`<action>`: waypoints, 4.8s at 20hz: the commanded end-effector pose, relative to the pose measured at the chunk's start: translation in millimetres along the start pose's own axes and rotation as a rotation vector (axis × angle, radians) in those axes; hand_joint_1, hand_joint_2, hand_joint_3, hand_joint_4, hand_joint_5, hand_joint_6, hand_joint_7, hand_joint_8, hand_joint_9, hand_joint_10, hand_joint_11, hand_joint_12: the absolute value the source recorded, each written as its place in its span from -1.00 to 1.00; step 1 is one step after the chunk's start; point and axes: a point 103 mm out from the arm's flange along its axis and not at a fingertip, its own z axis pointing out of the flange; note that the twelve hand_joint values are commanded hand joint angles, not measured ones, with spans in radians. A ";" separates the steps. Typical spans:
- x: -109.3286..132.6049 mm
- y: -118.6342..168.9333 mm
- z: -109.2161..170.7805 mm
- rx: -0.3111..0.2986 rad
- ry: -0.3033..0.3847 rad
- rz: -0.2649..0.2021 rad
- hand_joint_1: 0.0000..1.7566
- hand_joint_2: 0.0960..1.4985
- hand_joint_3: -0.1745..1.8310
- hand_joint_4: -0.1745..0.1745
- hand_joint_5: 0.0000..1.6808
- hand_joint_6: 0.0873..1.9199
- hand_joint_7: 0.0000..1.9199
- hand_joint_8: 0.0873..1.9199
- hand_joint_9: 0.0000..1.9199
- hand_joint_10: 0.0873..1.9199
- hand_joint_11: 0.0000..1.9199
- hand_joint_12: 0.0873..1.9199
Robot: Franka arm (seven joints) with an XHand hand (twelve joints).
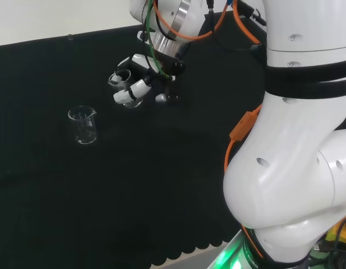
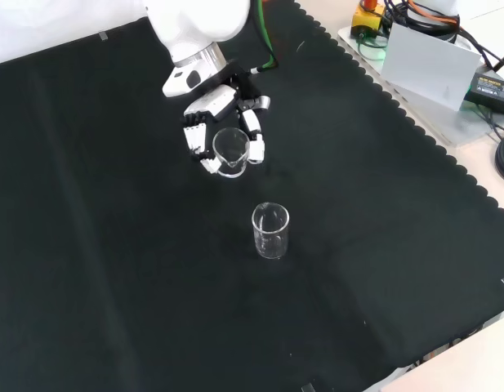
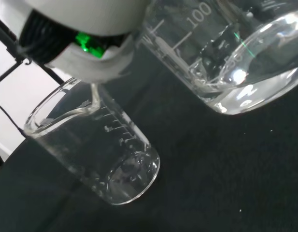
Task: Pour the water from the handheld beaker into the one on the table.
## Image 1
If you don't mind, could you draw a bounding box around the tall clear glass beaker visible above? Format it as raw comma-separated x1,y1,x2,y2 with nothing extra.
67,105,98,145

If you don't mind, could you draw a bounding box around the yellow stop button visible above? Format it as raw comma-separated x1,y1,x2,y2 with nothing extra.
324,212,346,249

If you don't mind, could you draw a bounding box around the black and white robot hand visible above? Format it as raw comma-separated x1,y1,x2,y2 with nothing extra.
113,53,187,106

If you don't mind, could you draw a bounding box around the small clear glass beaker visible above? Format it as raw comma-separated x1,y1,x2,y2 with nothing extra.
107,69,143,109

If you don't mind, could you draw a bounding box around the black bench cloth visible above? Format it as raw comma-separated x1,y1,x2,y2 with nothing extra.
0,11,270,269

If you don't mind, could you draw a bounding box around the orange cable with connector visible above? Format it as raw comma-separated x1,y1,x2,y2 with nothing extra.
154,0,265,260

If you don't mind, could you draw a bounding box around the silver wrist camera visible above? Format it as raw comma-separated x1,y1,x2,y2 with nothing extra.
155,93,179,104

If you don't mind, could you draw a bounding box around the green cable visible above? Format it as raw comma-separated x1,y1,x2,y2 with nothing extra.
144,0,174,81

